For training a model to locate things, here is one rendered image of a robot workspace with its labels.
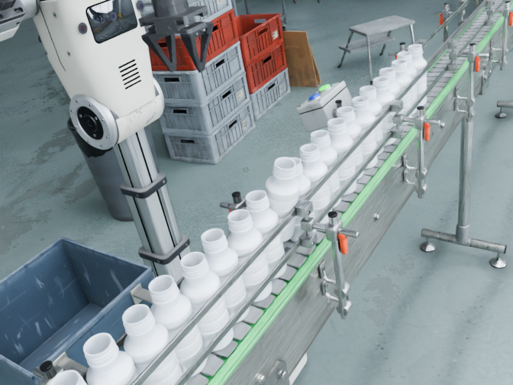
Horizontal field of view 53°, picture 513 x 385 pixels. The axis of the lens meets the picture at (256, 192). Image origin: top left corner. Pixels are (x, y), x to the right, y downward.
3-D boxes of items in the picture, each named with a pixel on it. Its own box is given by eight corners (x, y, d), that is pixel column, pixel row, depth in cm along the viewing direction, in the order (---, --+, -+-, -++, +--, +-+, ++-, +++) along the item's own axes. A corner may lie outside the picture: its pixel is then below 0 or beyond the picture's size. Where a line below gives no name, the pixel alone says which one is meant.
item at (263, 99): (256, 121, 407) (252, 95, 396) (214, 118, 428) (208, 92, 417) (291, 91, 449) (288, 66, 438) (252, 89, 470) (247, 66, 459)
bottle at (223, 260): (230, 296, 92) (210, 220, 83) (257, 307, 88) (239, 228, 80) (208, 319, 88) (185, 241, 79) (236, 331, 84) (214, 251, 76)
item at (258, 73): (252, 95, 396) (246, 66, 385) (208, 92, 417) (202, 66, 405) (288, 66, 438) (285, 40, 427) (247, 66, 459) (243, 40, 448)
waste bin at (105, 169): (138, 233, 299) (103, 133, 266) (88, 218, 324) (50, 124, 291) (188, 192, 329) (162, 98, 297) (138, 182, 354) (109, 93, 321)
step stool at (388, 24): (381, 54, 492) (379, 9, 470) (420, 69, 441) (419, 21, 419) (337, 67, 482) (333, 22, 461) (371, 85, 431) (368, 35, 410)
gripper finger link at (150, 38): (183, 78, 86) (169, 21, 82) (151, 78, 90) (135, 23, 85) (207, 64, 91) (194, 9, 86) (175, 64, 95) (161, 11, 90)
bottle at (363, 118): (356, 156, 126) (351, 93, 118) (381, 159, 124) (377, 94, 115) (348, 169, 122) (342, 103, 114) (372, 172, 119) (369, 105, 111)
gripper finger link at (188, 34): (200, 79, 85) (186, 20, 80) (167, 78, 88) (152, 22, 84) (223, 64, 89) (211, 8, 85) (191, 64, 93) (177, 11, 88)
